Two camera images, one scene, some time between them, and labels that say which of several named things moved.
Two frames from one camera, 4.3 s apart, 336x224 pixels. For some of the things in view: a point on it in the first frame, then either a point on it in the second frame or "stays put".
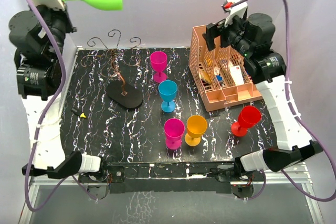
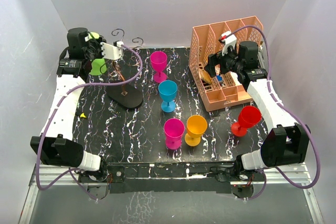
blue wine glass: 168,91 stays put
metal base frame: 217,192 stays put
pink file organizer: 220,75 stays put
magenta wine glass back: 159,61 stays put
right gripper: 213,30 → 214,60
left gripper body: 58,22 → 95,51
